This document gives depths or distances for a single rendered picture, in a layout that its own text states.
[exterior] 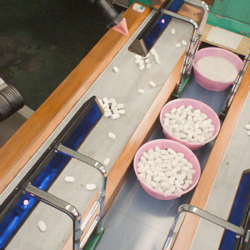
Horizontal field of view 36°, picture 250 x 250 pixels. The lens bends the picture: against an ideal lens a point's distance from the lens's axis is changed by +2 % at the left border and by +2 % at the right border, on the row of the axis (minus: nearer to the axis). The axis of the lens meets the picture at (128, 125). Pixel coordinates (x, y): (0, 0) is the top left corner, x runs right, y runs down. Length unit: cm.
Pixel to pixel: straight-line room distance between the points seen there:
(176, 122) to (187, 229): 54
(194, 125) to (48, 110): 65
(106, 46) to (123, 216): 92
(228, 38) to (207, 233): 115
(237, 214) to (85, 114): 53
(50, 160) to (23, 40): 228
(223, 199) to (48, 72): 187
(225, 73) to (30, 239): 125
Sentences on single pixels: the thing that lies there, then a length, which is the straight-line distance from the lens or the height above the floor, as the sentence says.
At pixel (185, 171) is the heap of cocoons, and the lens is 158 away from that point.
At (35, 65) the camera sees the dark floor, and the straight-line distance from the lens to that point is 308.
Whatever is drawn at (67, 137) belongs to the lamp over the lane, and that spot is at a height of 110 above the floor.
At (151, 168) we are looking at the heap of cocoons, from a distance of 155.
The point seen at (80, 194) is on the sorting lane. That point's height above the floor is 74.
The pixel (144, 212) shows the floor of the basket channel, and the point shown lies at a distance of 152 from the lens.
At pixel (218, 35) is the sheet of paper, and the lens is 223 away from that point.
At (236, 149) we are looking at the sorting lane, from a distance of 172.
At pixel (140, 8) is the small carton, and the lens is 231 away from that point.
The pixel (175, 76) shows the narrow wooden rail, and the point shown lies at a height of 76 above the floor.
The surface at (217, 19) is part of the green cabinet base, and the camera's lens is 228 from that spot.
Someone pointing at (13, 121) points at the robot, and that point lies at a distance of 205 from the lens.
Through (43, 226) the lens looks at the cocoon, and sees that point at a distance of 139.
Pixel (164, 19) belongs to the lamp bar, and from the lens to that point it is 170.
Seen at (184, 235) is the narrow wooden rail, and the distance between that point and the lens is 141.
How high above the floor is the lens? 201
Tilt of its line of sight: 49 degrees down
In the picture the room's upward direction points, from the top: 9 degrees clockwise
